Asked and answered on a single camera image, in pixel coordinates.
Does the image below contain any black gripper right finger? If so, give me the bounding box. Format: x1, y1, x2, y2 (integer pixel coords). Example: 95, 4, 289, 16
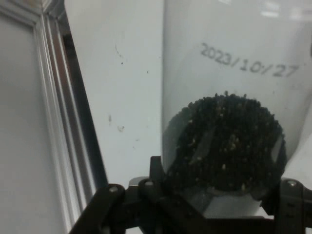
251, 136, 312, 234

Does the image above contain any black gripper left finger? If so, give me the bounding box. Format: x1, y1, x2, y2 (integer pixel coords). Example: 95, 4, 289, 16
69, 155, 208, 234

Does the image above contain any black seeds heap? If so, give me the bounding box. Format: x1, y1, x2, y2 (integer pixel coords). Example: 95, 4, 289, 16
162, 90, 286, 194

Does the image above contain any clear plastic jar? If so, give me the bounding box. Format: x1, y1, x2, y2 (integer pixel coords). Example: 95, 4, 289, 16
160, 0, 312, 218

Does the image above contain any long aluminium frame rail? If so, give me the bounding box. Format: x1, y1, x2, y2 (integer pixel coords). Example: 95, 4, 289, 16
29, 14, 109, 234

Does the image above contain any short aluminium frame rail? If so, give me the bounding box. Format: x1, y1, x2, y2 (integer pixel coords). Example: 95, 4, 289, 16
40, 0, 67, 21

